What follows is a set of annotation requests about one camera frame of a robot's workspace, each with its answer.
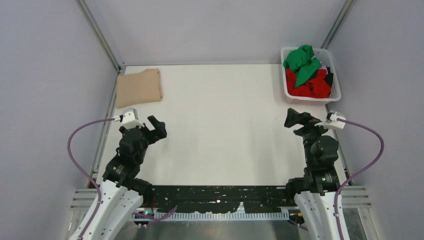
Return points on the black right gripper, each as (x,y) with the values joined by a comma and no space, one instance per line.
(304,118)

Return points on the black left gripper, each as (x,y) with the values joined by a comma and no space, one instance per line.
(158,133)

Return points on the green t shirt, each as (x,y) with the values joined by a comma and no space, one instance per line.
(303,62)

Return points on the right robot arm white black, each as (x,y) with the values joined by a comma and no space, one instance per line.
(317,193)

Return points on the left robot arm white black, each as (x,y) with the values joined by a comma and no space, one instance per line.
(120,192)

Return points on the red t shirt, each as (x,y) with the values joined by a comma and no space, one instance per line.
(315,87)

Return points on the folded beige t shirt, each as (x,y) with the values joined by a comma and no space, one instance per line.
(138,88)

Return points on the black t shirt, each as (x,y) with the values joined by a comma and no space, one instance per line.
(329,78)

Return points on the white plastic laundry basket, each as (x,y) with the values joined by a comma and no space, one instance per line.
(326,60)

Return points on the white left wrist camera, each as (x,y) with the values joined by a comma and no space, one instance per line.
(128,119)

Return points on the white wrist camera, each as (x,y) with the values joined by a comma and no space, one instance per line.
(334,121)
(128,119)

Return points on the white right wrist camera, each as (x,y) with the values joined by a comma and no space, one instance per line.
(334,121)

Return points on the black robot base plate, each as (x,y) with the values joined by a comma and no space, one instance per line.
(219,199)

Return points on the white slotted cable duct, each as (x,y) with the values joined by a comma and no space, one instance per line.
(235,216)

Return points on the left aluminium frame post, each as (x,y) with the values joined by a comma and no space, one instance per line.
(98,25)

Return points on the aluminium frame post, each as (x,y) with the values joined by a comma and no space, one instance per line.
(98,25)
(340,18)

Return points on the right aluminium frame post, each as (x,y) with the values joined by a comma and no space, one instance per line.
(340,18)

